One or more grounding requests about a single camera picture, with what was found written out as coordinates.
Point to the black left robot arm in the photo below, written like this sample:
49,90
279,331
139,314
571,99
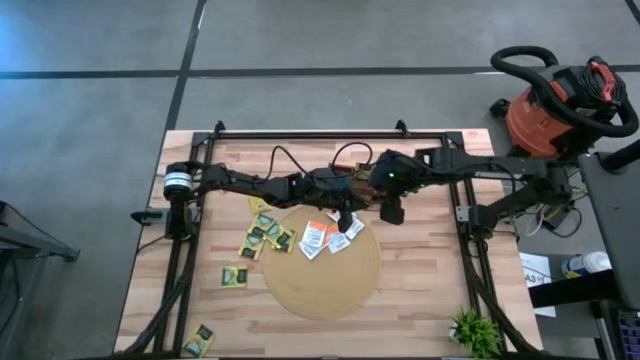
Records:
240,182

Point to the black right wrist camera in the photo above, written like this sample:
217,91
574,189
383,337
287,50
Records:
392,211

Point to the white blue wipes canister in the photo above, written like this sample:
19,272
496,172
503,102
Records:
587,263

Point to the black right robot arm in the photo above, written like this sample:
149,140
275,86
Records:
475,160

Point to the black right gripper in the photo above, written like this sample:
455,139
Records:
395,175

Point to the black clamp bracket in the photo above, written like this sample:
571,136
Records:
147,216

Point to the black side table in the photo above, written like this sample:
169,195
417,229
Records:
565,292

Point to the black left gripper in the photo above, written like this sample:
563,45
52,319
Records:
315,192

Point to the black aluminium table frame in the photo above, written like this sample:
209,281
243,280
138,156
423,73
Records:
325,135

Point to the orange black shop vacuum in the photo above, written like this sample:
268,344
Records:
530,125

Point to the small green potted plant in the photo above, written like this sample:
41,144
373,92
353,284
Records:
477,332

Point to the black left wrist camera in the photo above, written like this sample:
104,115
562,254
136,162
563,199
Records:
338,186

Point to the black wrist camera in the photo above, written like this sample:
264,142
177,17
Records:
392,211
338,186

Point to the white paper sheet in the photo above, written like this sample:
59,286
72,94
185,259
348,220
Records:
535,275

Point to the yellow tea packet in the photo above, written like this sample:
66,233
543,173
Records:
257,205

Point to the round woven straw placemat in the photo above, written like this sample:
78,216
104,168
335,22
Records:
325,290

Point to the black metal cart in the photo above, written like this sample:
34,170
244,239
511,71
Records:
30,245

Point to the grey desk panel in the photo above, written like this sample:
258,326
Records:
620,225

